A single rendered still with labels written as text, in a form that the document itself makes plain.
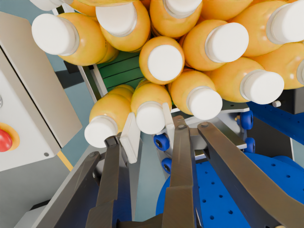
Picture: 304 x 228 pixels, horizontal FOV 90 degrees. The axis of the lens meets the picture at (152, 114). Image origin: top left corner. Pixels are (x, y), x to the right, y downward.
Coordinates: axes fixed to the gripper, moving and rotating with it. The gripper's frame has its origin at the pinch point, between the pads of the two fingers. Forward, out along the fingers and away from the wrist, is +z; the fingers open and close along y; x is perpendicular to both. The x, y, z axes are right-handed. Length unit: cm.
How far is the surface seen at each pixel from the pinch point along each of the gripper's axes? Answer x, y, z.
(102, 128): 0.9, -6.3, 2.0
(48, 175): -74, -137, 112
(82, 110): -18, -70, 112
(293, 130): -39, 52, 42
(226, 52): 5.5, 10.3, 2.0
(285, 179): -18.8, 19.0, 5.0
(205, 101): 0.6, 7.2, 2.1
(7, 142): 2.8, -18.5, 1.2
